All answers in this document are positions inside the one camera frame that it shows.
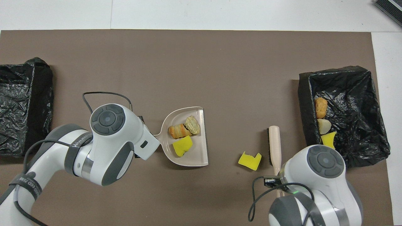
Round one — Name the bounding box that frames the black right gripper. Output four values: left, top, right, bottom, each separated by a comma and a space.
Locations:
263, 176, 286, 189

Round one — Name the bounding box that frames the striped croissant piece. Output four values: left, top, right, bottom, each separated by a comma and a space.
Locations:
168, 124, 192, 139

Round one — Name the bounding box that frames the beige hand brush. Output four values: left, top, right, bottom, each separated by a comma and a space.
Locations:
268, 126, 282, 197

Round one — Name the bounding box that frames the pale bread piece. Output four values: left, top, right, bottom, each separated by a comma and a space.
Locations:
185, 116, 201, 135

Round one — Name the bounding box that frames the beige plastic dustpan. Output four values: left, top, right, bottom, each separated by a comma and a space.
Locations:
153, 106, 209, 167

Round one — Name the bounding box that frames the green and yellow sponge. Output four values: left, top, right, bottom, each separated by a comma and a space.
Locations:
320, 131, 337, 149

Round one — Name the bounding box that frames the pale toast slice piece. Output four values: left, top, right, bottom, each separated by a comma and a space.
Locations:
317, 118, 332, 134

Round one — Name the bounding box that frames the brown bread roll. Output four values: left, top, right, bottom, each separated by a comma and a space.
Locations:
315, 97, 328, 119

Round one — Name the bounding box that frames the black bag lined bin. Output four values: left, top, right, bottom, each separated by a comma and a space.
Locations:
0, 57, 54, 157
298, 65, 391, 168

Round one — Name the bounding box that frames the notched yellow sponge piece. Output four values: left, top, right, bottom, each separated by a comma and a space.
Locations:
238, 151, 262, 171

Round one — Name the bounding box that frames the brown table mat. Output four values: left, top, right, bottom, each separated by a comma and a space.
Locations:
0, 30, 393, 226

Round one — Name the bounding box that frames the dark ribbed box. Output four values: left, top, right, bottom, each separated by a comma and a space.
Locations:
374, 0, 402, 28

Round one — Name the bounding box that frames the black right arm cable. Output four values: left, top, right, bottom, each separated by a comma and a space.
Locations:
248, 176, 314, 222

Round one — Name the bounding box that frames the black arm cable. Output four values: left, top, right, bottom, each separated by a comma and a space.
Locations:
14, 91, 133, 226
248, 176, 314, 222

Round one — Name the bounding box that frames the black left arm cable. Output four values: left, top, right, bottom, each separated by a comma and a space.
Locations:
14, 91, 133, 226

